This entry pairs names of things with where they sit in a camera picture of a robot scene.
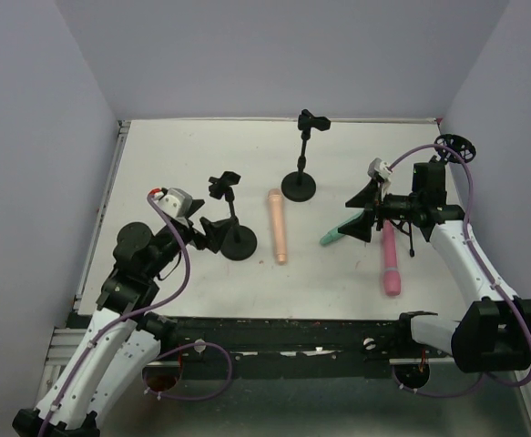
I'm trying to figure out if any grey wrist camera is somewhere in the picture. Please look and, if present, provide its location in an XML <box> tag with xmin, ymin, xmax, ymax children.
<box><xmin>367</xmin><ymin>158</ymin><xmax>392</xmax><ymax>183</ymax></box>
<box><xmin>150</xmin><ymin>188</ymin><xmax>193</xmax><ymax>219</ymax></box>

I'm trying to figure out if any beige toy microphone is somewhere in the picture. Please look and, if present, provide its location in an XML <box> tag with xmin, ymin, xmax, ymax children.
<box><xmin>268</xmin><ymin>188</ymin><xmax>288</xmax><ymax>265</ymax></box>

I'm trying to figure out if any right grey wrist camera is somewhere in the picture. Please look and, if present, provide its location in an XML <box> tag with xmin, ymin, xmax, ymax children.
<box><xmin>367</xmin><ymin>158</ymin><xmax>392</xmax><ymax>183</ymax></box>

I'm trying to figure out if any black tripod microphone stand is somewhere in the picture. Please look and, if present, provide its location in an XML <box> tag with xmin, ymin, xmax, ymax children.
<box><xmin>389</xmin><ymin>134</ymin><xmax>476</xmax><ymax>242</ymax></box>

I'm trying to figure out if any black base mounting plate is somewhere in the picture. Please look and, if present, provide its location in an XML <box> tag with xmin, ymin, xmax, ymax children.
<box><xmin>143</xmin><ymin>317</ymin><xmax>445</xmax><ymax>381</ymax></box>

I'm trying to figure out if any teal toy microphone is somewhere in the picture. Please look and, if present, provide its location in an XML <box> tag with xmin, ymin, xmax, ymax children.
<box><xmin>319</xmin><ymin>213</ymin><xmax>361</xmax><ymax>247</ymax></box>

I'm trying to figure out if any pink toy microphone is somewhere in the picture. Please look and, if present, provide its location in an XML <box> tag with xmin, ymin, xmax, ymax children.
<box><xmin>382</xmin><ymin>222</ymin><xmax>402</xmax><ymax>297</ymax></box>

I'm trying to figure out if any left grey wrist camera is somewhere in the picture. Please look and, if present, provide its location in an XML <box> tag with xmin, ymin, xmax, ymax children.
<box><xmin>150</xmin><ymin>188</ymin><xmax>193</xmax><ymax>219</ymax></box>

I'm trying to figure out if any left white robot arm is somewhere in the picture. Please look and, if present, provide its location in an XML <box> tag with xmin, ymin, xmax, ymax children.
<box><xmin>13</xmin><ymin>188</ymin><xmax>230</xmax><ymax>436</ymax></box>

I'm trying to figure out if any aluminium frame rail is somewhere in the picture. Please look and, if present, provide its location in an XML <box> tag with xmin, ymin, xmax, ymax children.
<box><xmin>36</xmin><ymin>120</ymin><xmax>131</xmax><ymax>402</ymax></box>

